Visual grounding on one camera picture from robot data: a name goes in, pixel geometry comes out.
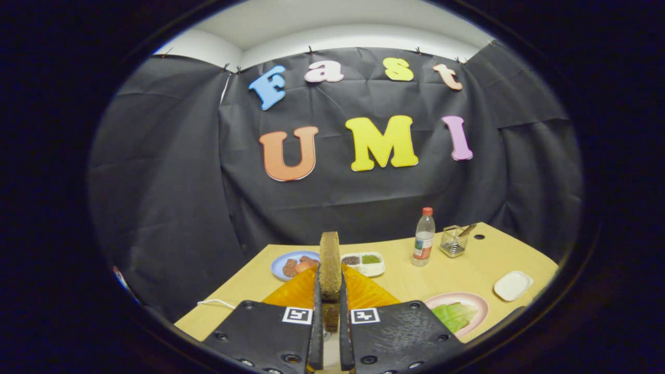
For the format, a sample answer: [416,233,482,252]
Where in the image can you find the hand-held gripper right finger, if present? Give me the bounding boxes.
[339,264,467,374]

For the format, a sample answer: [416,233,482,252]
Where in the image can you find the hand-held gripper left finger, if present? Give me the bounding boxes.
[202,264,325,374]

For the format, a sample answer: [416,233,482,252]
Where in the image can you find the green lettuce leaf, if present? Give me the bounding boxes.
[431,302,478,334]

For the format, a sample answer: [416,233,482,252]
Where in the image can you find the brown toasted bread slice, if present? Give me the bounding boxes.
[318,232,342,333]

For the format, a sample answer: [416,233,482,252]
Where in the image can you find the white divided condiment tray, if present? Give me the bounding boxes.
[340,252,386,278]

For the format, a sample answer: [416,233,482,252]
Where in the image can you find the assorted meat pieces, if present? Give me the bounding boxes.
[282,255,320,278]

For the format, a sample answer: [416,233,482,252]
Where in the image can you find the blue plate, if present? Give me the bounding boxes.
[271,251,321,282]

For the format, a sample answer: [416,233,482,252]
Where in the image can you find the pink plate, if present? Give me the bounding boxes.
[423,291,489,339]

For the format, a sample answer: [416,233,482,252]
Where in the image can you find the clear red-capped water bottle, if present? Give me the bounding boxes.
[412,207,436,267]

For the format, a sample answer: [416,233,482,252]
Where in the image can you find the clear glass utensil holder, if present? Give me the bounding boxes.
[440,224,470,259]

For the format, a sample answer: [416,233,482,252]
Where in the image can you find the white plate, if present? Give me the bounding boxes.
[493,271,534,302]

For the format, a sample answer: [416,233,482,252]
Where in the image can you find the white power cable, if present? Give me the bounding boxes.
[196,298,237,311]

